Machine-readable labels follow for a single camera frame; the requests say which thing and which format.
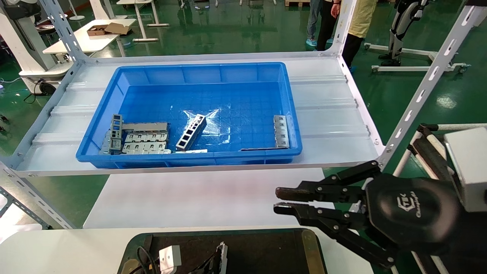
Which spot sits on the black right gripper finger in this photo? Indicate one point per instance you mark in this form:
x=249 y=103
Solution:
x=304 y=192
x=304 y=214

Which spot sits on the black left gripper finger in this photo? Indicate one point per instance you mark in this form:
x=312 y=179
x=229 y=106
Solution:
x=207 y=267

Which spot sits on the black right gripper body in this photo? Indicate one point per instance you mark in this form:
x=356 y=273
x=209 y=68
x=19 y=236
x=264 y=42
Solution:
x=411 y=213

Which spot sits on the long grey metal channel part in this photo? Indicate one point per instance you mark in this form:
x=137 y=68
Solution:
x=222 y=258

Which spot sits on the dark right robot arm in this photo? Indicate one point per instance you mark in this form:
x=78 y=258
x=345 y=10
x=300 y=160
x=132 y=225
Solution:
x=473 y=243

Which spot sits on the black tray container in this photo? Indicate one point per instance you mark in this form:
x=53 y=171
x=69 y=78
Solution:
x=266 y=255

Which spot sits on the metal part with square holes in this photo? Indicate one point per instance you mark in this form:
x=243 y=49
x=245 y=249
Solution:
x=198 y=122

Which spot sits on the thin dark metal strip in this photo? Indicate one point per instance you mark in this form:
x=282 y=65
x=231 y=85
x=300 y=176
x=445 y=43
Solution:
x=262 y=149

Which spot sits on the white tube cart black pads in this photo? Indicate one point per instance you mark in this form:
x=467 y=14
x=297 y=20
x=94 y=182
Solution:
x=426 y=152

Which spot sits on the flat slotted metal plate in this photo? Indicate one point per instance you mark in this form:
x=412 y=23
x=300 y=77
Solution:
x=280 y=131

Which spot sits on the white slotted shelf rack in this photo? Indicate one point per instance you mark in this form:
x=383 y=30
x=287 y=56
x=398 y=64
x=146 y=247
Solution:
x=323 y=114

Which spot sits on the clear plastic bag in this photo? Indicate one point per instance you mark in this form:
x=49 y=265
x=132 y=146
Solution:
x=217 y=121

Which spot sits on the blue plastic bin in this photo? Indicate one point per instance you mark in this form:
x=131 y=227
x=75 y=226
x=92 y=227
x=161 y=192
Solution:
x=236 y=102

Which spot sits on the pale flat metal strip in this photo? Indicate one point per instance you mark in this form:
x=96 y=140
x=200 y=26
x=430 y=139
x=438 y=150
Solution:
x=190 y=151

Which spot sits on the silver slotted metal plate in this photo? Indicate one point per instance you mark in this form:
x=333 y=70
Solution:
x=144 y=147
x=146 y=137

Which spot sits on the white wheeled support stand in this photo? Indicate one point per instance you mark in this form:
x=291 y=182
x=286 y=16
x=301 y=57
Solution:
x=414 y=69

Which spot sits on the long grey metal bar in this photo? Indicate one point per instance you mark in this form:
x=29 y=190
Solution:
x=144 y=126

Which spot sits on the person in black trousers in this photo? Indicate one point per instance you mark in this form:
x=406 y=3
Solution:
x=328 y=26

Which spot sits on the person in yellow shirt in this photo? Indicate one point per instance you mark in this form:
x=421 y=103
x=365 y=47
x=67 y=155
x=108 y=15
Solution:
x=361 y=19

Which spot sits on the white black humanoid robot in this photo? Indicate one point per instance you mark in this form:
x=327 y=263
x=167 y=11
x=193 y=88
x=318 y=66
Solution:
x=399 y=26

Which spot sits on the open cardboard box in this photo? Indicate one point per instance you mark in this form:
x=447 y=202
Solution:
x=110 y=28

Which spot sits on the white work table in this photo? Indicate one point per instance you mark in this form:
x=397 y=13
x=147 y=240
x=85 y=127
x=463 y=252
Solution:
x=87 y=40

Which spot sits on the white machine with base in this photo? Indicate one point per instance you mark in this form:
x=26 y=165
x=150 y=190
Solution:
x=23 y=42

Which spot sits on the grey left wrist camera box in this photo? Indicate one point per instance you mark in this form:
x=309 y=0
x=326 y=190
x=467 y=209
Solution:
x=170 y=258

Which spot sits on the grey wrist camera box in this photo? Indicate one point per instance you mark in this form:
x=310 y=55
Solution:
x=170 y=258
x=470 y=167

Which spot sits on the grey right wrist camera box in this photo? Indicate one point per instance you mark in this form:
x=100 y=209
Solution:
x=470 y=167

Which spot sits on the white table pedestal stand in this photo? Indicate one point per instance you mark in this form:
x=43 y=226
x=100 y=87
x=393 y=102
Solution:
x=146 y=23

